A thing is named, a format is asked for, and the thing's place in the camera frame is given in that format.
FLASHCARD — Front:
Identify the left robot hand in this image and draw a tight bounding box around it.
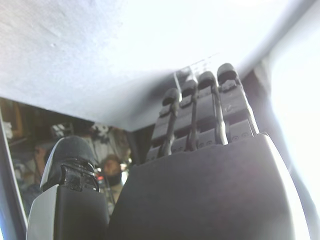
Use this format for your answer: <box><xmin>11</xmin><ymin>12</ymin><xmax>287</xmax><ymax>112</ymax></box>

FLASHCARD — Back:
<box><xmin>25</xmin><ymin>62</ymin><xmax>296</xmax><ymax>240</ymax></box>

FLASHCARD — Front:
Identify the person in background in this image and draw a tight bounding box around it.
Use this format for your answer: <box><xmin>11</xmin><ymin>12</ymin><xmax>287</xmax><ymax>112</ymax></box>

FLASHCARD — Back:
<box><xmin>99</xmin><ymin>153</ymin><xmax>127</xmax><ymax>187</ymax></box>

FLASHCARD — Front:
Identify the white robot column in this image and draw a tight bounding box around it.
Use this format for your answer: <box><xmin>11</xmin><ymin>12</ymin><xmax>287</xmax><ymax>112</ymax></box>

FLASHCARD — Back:
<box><xmin>0</xmin><ymin>109</ymin><xmax>28</xmax><ymax>240</ymax></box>

